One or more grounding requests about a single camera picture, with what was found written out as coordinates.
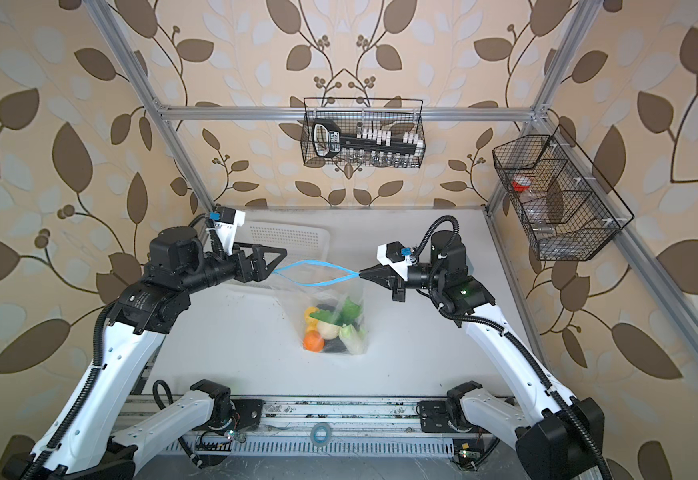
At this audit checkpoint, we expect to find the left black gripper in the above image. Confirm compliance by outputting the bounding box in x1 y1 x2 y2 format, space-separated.
173 237 284 297

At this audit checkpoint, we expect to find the white plastic basket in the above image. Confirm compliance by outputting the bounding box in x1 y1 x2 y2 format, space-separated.
235 220 330 266

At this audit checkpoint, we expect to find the yellow lemon toy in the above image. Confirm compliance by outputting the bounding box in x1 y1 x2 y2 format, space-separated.
304 307 320 327

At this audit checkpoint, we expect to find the black tool with white pieces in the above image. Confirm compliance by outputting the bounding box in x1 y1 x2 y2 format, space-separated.
308 119 426 160

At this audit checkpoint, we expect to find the orange toy fruit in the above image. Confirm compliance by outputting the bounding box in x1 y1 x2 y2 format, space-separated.
303 330 325 353

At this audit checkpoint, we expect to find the clear zip top bag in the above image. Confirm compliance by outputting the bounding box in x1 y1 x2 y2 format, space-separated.
272 260 369 355

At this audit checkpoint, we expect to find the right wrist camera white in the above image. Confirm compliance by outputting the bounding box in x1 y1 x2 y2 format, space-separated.
377 241 415 281

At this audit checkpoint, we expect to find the red capped clear container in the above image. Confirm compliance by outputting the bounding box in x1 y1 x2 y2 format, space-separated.
511 174 532 194

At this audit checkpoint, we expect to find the dark green avocado toy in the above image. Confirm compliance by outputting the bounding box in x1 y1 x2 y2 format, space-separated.
322 338 350 354

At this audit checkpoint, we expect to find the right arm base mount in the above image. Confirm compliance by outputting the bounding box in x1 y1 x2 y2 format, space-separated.
416 400 488 435

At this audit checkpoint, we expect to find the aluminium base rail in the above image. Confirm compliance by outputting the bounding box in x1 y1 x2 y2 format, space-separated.
87 395 593 460

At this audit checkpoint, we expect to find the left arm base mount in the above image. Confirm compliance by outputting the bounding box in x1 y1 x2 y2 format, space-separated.
193 398 264 433

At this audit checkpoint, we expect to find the black wire basket back wall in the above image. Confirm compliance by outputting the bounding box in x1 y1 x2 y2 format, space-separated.
300 95 427 169

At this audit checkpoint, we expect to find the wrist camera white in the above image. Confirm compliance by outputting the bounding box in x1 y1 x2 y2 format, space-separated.
210 205 246 244
377 241 415 281

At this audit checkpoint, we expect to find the black wire basket right wall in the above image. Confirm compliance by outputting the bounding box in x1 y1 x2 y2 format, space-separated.
492 126 635 262

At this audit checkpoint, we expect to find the blue tape roll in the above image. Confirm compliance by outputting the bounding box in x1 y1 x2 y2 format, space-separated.
310 422 332 448

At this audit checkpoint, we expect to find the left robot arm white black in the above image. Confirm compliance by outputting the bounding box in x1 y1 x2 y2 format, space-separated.
2 226 287 479

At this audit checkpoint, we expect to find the black wire basket wall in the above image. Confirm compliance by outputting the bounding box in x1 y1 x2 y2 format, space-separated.
300 95 427 169
492 126 635 262

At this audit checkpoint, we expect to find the white garlic toy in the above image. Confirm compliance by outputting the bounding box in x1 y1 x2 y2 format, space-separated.
317 321 341 341

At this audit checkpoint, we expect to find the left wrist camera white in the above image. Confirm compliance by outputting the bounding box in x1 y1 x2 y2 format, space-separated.
210 205 246 244

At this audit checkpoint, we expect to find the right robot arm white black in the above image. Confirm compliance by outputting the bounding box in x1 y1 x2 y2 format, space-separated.
359 215 614 479

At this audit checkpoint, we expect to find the white radish toy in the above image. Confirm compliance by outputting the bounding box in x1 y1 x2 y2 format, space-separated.
339 324 367 355

